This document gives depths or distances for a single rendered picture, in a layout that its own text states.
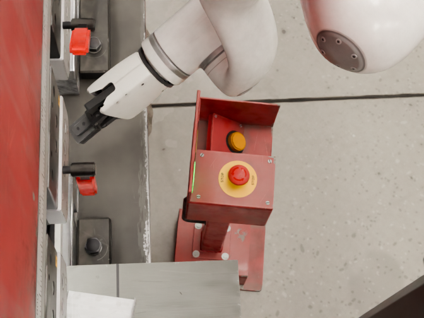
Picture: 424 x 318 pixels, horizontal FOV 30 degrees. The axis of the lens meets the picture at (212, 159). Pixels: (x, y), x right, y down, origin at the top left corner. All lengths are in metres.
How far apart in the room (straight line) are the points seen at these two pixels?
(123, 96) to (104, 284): 0.28
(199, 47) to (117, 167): 0.33
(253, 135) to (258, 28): 0.57
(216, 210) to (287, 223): 0.81
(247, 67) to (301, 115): 1.34
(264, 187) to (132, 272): 0.38
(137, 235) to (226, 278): 0.21
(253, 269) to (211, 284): 1.03
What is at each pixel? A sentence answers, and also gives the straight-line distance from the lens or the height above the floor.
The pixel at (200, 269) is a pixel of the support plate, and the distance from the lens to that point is 1.19.
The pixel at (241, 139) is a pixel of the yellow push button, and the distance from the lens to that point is 1.56.
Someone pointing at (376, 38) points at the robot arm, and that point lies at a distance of 0.71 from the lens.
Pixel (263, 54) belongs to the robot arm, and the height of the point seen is 1.23.
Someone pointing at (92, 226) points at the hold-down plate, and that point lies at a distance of 1.31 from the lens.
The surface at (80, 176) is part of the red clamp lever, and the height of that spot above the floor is 1.24.
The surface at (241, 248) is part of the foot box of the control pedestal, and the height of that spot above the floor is 0.12.
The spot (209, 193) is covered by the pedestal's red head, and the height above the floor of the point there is 0.78.
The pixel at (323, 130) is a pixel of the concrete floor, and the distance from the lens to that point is 2.39.
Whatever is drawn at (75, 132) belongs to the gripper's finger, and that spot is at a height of 1.03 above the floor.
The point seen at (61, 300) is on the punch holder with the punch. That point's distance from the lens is 0.95.
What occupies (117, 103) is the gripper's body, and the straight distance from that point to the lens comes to 1.17.
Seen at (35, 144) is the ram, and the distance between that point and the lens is 0.79.
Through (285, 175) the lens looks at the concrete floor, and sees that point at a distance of 2.32.
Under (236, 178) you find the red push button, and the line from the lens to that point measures 1.44.
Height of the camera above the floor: 2.17
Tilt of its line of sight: 70 degrees down
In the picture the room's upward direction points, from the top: 11 degrees clockwise
